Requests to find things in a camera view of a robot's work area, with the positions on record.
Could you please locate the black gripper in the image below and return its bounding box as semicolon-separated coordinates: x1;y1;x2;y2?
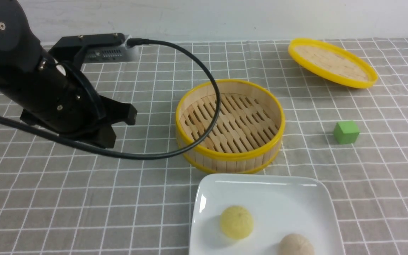
0;57;137;148

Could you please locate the yellow steamed bun front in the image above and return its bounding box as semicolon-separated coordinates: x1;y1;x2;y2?
220;205;254;240

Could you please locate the white steamed bun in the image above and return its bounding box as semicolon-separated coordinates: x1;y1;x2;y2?
277;233;315;255

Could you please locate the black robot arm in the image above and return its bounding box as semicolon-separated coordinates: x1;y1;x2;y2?
0;0;137;148

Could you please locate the white square plate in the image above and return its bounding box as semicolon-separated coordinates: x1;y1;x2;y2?
188;173;345;255

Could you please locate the grey checkered tablecloth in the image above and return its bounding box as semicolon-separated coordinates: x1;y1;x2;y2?
0;38;408;255

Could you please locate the bamboo steamer basket yellow rim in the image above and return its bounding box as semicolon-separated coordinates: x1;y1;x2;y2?
175;79;285;174

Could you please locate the bamboo steamer lid yellow rim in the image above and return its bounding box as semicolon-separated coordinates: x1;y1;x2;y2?
288;38;378;89

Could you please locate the green cube block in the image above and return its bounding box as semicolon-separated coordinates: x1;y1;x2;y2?
333;120;360;144

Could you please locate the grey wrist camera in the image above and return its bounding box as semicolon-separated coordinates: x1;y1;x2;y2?
48;33;141;71

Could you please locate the black camera cable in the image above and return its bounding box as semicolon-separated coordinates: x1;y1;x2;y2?
0;38;222;160

